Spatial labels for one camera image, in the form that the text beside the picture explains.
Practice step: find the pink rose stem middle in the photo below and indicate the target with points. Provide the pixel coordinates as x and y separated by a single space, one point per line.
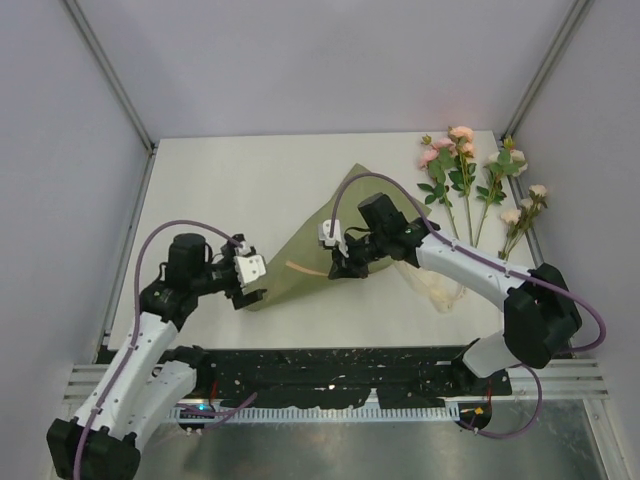
463 177

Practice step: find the aluminium frame post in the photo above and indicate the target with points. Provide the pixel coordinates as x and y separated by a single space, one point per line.
86 32
570 25

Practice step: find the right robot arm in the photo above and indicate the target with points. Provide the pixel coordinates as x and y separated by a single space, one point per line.
538 320

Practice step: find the white rose stem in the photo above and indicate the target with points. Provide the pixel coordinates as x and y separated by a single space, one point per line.
507 162

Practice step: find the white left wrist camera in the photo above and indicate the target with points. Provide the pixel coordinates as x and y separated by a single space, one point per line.
249 265

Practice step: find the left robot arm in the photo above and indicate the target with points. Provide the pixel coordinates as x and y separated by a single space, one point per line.
106 437

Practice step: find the right aluminium frame post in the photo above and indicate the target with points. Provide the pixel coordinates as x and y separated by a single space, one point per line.
570 25

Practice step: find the white slotted cable duct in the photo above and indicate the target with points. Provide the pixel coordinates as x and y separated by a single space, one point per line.
369 412

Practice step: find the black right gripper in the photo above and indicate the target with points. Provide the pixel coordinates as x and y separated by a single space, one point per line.
350 257

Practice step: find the green wrapping paper sheet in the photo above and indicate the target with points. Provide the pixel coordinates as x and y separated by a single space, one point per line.
300 268

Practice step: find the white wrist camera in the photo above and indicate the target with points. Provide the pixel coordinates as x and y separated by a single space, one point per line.
249 265
330 237

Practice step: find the left aluminium frame post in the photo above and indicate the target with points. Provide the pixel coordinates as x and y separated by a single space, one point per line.
86 32

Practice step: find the cream ribbon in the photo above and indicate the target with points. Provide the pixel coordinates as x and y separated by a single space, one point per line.
442 294

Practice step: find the pink rose stem left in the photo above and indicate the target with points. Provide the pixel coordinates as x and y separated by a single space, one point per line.
437 159

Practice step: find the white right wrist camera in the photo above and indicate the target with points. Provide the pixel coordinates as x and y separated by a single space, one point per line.
330 237

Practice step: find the aluminium front rail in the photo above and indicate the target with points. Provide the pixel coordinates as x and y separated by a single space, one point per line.
562 379

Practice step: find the pale pink rose stem right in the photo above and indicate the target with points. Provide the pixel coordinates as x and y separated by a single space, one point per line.
519 221

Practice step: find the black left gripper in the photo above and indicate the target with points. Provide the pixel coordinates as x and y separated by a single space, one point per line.
239 291

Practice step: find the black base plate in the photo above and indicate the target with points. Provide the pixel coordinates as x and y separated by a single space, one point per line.
335 378

